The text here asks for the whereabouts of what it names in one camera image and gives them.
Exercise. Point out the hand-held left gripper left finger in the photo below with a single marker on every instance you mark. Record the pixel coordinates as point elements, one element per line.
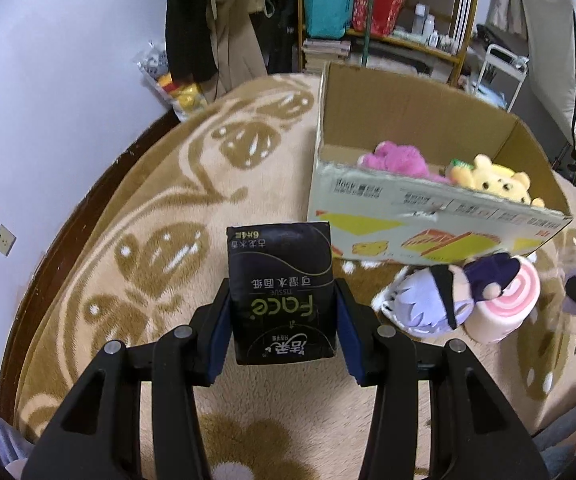
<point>220,340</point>

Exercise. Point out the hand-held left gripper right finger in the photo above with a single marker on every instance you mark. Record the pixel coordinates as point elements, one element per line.
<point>348,340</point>

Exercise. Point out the pink roll cake squishy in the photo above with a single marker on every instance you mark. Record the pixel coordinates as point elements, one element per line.
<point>513,300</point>

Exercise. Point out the purple-haired plush doll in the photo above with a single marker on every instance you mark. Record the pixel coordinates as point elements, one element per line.
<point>418,300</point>

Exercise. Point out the black tissue pack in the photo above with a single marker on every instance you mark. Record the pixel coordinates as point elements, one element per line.
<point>283,280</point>

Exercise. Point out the yellow dog plush toy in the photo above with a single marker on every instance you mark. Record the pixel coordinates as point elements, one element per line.
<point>498,182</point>

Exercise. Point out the pink bear plush toy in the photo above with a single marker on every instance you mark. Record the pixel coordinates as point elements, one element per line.
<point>398,157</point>

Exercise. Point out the cardboard box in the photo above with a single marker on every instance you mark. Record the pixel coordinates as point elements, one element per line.
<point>418,105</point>

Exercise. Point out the person's right leg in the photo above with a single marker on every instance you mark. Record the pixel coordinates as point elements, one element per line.
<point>573,430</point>

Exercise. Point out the cream padded chair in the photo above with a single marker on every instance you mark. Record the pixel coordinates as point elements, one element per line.
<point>553,35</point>

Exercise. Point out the white rolling cart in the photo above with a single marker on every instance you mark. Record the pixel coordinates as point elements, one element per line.
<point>491,50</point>

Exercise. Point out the plastic bag of toys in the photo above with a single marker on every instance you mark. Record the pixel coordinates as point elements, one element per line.
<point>157,62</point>

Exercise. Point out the small stack of books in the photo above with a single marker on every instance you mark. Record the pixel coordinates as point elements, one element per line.
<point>325,52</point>

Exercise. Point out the wooden shelf unit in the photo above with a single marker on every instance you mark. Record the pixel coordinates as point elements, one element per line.
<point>468,30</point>

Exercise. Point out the beige hanging pants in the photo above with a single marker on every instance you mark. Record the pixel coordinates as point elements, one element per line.
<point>233,35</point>

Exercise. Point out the green pole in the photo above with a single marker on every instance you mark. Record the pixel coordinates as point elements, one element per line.
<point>366,35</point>

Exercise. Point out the black hanging garment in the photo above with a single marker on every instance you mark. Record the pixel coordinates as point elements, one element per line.
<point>187,25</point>

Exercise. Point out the group of white cosmetic bottles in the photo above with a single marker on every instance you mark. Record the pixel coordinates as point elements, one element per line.
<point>420,15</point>

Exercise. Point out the teal shopping bag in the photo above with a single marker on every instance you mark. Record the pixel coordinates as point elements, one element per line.
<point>325,10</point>

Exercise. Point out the red patterned gift bag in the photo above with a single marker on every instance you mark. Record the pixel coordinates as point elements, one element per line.
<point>375,5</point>

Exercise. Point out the dark wooden bed frame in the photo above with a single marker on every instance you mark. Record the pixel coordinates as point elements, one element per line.
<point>57,270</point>

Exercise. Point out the white wall outlet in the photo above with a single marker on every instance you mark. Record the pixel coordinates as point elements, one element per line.
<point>3,240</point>

